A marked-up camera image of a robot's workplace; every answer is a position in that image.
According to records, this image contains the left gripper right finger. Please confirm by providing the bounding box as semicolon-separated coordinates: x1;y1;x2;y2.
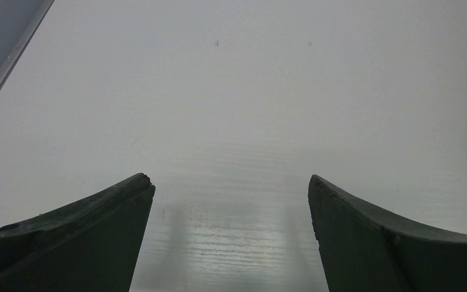
308;175;467;291

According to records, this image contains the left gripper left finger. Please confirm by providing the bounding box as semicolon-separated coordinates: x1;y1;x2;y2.
0;173;156;291

